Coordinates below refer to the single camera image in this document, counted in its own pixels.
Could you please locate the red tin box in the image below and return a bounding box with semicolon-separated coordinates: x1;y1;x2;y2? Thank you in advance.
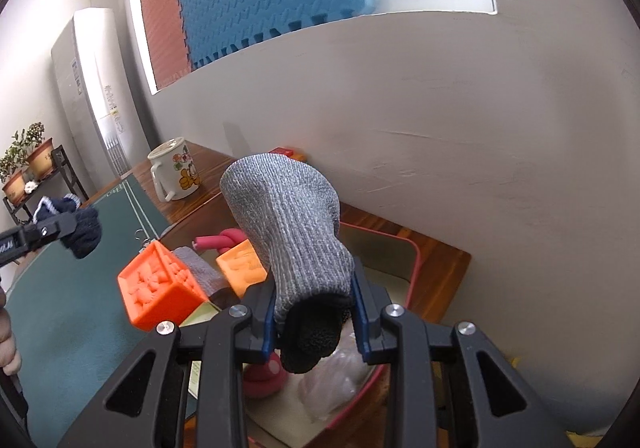
159;192;422;448

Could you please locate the person's hand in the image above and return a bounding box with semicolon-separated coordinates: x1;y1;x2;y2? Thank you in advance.
0;288;22;376

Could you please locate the white cartoon mug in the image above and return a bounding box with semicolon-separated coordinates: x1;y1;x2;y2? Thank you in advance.
148;137;201;202

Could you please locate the black plant shelf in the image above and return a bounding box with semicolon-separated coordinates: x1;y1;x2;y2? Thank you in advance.
1;145;89;225

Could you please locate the red white mushroom toy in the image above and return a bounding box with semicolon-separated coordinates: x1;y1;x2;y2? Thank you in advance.
242;352;288;399

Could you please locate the orange embossed cube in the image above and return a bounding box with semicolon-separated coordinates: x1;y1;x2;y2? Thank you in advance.
117;240;208;332

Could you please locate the navy blue sock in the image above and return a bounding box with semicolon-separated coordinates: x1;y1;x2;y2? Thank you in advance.
32;194;102;260

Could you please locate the potted plant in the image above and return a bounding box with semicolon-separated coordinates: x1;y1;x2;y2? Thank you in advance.
23;122;54;180
1;128;28;204

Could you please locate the pink foam twist tube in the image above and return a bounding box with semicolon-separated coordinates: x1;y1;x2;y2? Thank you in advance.
192;228;247;254

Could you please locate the white floor air conditioner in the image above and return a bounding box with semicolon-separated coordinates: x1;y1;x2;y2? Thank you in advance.
51;8;150;189

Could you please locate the green table mat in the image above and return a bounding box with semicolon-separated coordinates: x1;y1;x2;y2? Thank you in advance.
8;175;169;447

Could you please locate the red foam wall mat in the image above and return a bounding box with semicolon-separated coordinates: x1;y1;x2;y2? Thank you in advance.
141;0;192;90

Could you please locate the right potted plant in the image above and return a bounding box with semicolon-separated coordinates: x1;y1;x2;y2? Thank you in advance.
23;122;54;180

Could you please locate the grey black sock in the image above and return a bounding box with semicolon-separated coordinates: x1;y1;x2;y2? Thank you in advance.
172;246;240;309
220;153;355;373

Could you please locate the left potted plant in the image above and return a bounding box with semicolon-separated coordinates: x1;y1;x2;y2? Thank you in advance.
1;128;28;204

